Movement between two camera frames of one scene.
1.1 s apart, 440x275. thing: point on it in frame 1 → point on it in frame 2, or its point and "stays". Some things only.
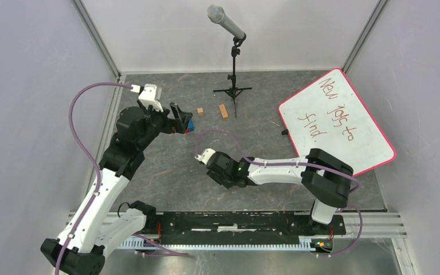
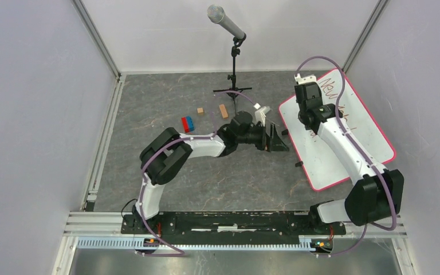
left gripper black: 179,125 → 276,144
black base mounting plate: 243,227 stays
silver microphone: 216,14 stays
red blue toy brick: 191,126 stays
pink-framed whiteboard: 330,117 stays
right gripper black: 216,178 → 319,94
